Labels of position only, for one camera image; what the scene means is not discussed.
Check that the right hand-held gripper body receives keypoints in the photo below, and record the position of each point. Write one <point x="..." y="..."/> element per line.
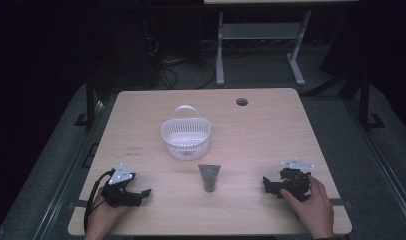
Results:
<point x="296" y="181"/>

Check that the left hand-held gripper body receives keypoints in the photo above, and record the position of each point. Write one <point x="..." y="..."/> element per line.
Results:
<point x="119" y="191"/>

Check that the grey squeeze tube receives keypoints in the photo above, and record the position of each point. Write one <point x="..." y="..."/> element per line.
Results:
<point x="209" y="176"/>

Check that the white plastic basket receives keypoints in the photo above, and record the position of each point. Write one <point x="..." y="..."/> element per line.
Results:
<point x="186" y="136"/>

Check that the person's left hand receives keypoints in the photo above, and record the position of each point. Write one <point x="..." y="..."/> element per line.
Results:
<point x="104" y="216"/>

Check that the person's right hand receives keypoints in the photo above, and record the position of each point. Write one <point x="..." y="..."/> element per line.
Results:
<point x="316" y="208"/>

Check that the black metal stand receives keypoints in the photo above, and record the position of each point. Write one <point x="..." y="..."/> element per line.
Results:
<point x="89" y="103"/>
<point x="365" y="103"/>

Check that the metal floor rail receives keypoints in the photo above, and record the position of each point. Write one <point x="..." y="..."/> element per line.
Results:
<point x="381" y="166"/>
<point x="69" y="170"/>

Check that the white metal desk frame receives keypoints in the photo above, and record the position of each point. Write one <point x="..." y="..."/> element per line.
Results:
<point x="259" y="31"/>

